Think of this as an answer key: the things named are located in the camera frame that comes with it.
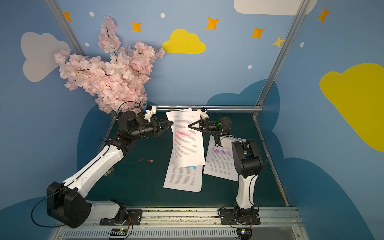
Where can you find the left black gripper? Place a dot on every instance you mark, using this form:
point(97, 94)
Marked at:
point(156, 127)

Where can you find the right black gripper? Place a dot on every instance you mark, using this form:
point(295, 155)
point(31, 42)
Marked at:
point(204, 125)

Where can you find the document with pink highlight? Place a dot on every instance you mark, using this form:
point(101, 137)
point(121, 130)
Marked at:
point(188, 147)

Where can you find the document with blue highlight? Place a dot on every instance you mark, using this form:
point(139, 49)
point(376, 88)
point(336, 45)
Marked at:
point(184, 179)

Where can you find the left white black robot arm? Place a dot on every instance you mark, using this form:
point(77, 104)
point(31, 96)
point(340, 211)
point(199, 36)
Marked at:
point(66, 201)

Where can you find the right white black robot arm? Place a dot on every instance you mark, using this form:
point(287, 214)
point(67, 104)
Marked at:
point(247, 161)

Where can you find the document with purple highlight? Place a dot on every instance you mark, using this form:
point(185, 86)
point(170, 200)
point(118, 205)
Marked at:
point(220, 163)

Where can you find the pink cherry blossom tree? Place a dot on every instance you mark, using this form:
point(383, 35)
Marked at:
point(118, 84)

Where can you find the small glass jar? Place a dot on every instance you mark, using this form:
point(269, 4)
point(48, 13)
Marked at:
point(110, 171)

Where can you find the left electronics board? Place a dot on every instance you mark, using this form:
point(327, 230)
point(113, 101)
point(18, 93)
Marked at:
point(118, 234)

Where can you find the electronics board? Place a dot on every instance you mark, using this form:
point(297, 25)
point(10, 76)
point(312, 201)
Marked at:
point(118, 234)
point(244, 233)

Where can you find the right electronics board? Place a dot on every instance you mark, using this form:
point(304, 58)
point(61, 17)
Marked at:
point(244, 233)

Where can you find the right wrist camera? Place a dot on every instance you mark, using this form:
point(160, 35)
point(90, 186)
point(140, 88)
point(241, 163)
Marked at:
point(203, 113)

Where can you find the right aluminium frame post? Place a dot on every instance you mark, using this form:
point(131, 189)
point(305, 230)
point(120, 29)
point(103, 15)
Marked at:
point(292, 32)

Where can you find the aluminium frame post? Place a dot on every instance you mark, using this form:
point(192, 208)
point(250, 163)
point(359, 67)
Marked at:
point(292, 32)
point(59, 15)

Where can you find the back aluminium frame bar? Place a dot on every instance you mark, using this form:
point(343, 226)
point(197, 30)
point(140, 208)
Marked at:
point(212, 108)

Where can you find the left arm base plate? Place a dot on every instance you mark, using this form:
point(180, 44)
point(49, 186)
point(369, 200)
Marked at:
point(124, 218)

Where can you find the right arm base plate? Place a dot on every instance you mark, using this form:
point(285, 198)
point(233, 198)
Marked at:
point(237, 216)

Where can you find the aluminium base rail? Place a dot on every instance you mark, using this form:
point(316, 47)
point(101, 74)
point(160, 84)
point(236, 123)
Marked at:
point(193, 224)

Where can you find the left aluminium frame post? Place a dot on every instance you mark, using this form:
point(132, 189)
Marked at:
point(59, 15)

